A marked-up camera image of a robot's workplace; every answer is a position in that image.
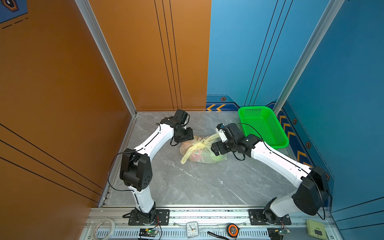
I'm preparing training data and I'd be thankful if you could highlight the yellow printed plastic bag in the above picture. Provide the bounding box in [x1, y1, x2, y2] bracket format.
[180, 134, 227, 164]

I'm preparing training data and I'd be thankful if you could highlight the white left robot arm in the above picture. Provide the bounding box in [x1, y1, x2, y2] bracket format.
[119, 109, 194, 216]

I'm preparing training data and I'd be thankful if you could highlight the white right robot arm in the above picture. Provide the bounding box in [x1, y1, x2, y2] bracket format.
[211, 123, 330, 225]

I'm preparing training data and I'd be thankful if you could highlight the green plastic basket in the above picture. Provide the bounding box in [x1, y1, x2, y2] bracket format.
[238, 106, 289, 149]

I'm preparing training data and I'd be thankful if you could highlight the orange black tape measure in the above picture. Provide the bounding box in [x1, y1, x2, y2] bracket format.
[226, 223, 240, 238]

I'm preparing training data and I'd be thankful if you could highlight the small white clock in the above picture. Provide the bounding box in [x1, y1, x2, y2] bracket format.
[186, 221, 200, 239]

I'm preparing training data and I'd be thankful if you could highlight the right green circuit board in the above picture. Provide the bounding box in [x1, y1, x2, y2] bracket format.
[267, 228, 291, 240]

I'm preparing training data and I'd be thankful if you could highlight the green circuit board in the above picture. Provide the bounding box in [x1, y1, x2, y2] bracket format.
[267, 228, 291, 240]
[139, 228, 159, 240]

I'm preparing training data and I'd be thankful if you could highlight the left green circuit board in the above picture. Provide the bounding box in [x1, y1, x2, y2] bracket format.
[139, 228, 159, 240]

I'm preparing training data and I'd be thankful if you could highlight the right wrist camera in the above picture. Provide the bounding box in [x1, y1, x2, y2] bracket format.
[216, 124, 228, 143]

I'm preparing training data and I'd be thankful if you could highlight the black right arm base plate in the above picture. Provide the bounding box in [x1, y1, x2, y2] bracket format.
[248, 209, 292, 226]

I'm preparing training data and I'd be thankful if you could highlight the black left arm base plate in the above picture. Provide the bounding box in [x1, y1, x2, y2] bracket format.
[128, 209, 170, 226]

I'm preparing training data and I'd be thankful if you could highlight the black strap on rail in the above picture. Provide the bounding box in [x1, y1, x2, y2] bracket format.
[207, 231, 230, 240]

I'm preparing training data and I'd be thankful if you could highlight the green wall switch box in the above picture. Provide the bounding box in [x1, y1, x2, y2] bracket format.
[306, 220, 328, 240]

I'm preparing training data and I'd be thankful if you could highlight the aluminium front rail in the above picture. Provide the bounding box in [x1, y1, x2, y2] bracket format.
[80, 206, 343, 240]

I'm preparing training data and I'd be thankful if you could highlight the aluminium corner post left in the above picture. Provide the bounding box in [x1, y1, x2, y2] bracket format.
[75, 0, 137, 117]

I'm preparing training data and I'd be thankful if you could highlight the aluminium corner post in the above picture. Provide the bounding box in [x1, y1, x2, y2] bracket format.
[273, 0, 345, 116]
[75, 0, 137, 117]

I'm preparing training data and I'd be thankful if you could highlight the aluminium corner post right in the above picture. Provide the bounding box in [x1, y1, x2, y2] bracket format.
[273, 0, 345, 116]

